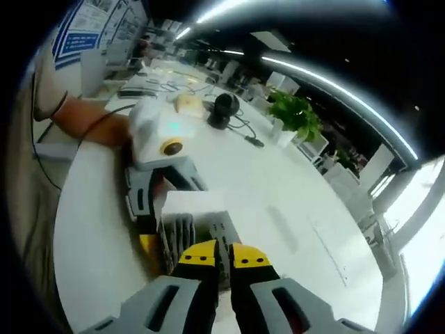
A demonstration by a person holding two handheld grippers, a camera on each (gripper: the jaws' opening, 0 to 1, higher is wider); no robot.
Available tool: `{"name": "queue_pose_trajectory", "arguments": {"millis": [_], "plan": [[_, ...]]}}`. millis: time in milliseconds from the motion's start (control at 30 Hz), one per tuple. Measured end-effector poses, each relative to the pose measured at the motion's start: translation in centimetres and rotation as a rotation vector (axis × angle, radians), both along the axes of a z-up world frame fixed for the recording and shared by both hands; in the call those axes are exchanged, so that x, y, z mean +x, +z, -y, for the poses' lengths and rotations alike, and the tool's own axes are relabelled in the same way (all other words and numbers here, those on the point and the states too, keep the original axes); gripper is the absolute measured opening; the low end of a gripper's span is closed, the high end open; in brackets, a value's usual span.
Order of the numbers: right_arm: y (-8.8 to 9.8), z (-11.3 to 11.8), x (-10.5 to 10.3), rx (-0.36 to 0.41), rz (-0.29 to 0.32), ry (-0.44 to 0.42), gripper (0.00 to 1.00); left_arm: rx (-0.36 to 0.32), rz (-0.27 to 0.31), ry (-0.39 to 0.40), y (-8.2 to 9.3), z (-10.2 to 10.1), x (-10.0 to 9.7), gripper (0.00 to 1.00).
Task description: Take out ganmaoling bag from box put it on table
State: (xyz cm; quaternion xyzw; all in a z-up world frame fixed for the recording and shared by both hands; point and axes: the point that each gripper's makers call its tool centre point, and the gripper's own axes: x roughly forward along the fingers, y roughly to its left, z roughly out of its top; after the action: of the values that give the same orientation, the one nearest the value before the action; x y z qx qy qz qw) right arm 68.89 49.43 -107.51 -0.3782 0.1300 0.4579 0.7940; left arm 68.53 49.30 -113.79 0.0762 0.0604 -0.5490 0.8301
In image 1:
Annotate person in beige shirt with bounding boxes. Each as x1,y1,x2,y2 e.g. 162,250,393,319
6,45,70,314

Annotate small beige box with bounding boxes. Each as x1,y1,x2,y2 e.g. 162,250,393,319
173,93,204,118

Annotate white table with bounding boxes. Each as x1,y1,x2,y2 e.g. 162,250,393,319
54,58,383,334

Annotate blue white wall poster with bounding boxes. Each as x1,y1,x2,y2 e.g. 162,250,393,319
51,0,149,69

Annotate black round desktop device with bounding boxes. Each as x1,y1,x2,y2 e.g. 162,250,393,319
207,93,241,130

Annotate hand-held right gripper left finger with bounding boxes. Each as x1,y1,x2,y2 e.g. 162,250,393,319
86,239,220,334

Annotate long ceiling light strip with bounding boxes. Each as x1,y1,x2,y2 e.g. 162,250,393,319
261,55,420,159

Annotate white mesh office chair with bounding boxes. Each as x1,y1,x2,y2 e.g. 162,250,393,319
325,163,361,196
305,134,330,166

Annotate black table cables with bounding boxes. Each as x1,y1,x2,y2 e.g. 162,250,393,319
145,67,216,95

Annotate black worn cable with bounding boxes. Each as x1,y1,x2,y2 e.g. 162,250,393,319
33,69,63,191

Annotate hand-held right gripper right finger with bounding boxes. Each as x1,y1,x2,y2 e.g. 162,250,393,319
229,242,366,334

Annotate black cable with plug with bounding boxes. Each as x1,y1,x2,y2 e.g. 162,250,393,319
227,113,265,148

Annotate black flat device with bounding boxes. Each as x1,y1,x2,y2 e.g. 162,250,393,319
117,88,158,98

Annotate long curved ceiling light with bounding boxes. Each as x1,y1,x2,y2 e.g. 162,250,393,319
196,0,244,24

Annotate white panel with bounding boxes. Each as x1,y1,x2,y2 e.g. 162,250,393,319
81,51,107,99

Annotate green white ganmaoling box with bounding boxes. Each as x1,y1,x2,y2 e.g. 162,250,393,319
152,189,244,276

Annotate small green plant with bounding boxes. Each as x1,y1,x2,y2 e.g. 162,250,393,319
335,149,354,168

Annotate square ceiling vent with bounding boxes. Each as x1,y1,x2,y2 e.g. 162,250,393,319
250,30,291,53

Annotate green potted plant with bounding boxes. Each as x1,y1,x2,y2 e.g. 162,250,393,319
266,89,323,149

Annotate row of silver ganmaoling bags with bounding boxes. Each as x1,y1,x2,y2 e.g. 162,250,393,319
161,212,241,274

